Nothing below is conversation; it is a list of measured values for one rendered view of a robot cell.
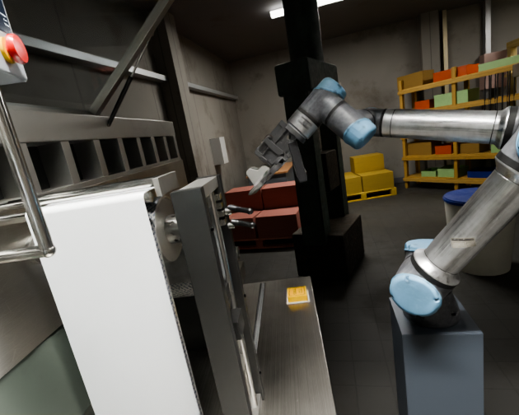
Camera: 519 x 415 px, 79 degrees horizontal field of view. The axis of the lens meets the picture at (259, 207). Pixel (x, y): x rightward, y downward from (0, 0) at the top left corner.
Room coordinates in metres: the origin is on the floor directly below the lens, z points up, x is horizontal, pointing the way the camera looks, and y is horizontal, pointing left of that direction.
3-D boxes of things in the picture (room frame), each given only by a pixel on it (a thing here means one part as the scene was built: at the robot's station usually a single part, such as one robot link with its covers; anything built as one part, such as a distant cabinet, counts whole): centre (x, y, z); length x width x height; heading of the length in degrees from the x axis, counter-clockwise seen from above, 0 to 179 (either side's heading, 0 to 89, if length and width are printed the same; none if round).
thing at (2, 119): (0.37, 0.27, 1.51); 0.02 x 0.02 x 0.20
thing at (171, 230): (0.66, 0.17, 1.33); 0.06 x 0.06 x 0.06; 84
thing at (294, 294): (1.05, -0.08, 0.91); 0.07 x 0.07 x 0.02; 84
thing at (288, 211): (4.41, -0.05, 0.37); 1.27 x 0.91 x 0.75; 76
